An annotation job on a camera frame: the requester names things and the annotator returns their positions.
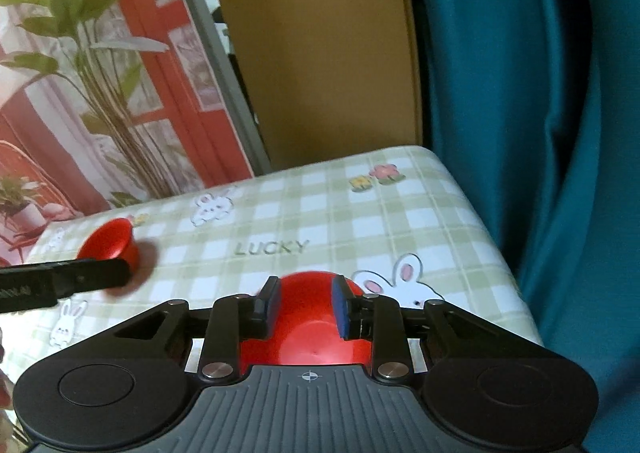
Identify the printed backdrop cloth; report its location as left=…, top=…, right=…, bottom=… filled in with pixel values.
left=0, top=0, right=253, bottom=266

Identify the brown wooden board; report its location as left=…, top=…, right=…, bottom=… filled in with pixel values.
left=197, top=0, right=423, bottom=171

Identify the red bowl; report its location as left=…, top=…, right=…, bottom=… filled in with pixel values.
left=77, top=218, right=140, bottom=279
left=240, top=271, right=373, bottom=366

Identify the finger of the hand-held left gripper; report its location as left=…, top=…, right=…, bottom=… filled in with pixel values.
left=55, top=257, right=132, bottom=306

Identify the grey metal frame bar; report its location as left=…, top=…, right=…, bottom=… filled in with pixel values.
left=167, top=0, right=273, bottom=176

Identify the checked bunny print tablecloth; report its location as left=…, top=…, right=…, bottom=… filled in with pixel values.
left=0, top=145, right=545, bottom=374

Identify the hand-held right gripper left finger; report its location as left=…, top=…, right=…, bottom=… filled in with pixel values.
left=65, top=276, right=281, bottom=381

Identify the teal curtain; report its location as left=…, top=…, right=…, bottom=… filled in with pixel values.
left=407, top=0, right=640, bottom=453

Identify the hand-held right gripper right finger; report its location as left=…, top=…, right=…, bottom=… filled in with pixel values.
left=332, top=277, right=543, bottom=379

